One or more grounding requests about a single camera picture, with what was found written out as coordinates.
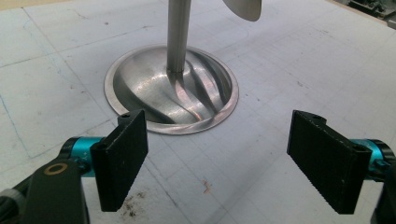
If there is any steel utensil stand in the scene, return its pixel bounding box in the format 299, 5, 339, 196
104, 0, 240, 135

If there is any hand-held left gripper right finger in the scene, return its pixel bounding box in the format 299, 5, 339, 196
287, 109, 372, 214

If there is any white gridded mat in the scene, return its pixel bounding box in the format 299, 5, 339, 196
0, 0, 396, 224

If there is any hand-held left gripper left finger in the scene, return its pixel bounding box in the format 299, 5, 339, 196
90, 108, 149, 213

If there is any aluminium floor rail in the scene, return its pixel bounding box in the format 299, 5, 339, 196
348, 0, 396, 30

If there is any large metal spoon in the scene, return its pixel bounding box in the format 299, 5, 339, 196
222, 0, 262, 22

